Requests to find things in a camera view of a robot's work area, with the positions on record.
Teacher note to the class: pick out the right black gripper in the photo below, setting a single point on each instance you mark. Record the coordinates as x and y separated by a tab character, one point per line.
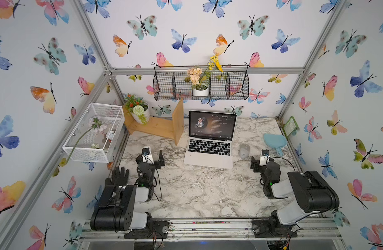
255	164

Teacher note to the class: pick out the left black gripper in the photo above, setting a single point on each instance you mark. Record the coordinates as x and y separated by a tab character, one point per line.
156	164

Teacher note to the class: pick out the grey wireless mouse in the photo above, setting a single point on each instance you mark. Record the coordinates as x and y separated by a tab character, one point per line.
244	151

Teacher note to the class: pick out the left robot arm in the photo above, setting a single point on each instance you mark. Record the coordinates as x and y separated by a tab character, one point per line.
115	210

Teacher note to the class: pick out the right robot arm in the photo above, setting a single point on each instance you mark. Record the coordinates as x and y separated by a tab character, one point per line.
311	192

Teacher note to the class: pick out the silver laptop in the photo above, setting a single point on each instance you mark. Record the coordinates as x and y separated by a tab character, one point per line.
210	139

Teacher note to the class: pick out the wooden corner shelf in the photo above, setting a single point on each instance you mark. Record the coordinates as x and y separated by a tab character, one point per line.
171	129

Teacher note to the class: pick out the black rubber glove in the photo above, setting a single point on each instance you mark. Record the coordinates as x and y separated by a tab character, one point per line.
119	177

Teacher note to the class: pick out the green framed card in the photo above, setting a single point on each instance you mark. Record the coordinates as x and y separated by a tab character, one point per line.
290	128

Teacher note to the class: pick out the white pot green plant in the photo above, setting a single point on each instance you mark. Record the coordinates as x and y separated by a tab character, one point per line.
138	108

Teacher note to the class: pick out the pink artificial flower stem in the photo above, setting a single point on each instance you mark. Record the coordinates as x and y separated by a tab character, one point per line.
84	144

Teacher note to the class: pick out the white pot beige flowers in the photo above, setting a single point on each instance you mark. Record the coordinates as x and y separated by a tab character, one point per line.
200	78

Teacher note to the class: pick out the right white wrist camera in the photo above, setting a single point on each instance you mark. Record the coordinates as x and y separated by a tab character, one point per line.
264	157

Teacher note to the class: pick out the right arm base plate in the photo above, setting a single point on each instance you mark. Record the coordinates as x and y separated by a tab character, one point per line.
269	228

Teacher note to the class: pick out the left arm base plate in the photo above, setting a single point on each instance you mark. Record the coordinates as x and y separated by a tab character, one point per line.
154	229

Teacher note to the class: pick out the white wire mesh box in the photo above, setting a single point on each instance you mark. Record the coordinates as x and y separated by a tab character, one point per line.
114	115

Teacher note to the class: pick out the black wire wall basket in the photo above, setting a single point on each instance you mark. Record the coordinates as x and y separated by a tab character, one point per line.
190	83

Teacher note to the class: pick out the aluminium front rail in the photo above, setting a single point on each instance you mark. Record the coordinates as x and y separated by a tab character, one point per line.
207	229

